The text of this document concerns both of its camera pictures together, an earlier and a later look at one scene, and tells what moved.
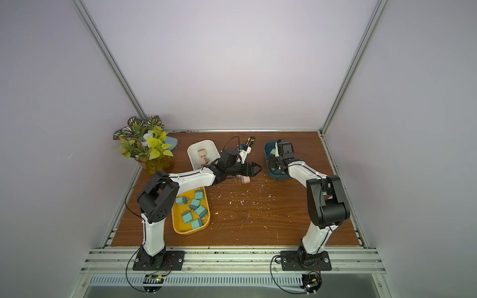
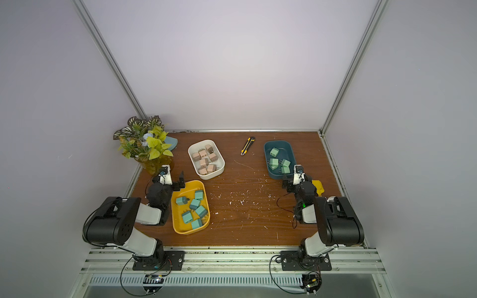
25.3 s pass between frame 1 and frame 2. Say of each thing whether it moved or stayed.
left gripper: moved
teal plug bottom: stayed
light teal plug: stayed
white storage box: stayed
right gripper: moved
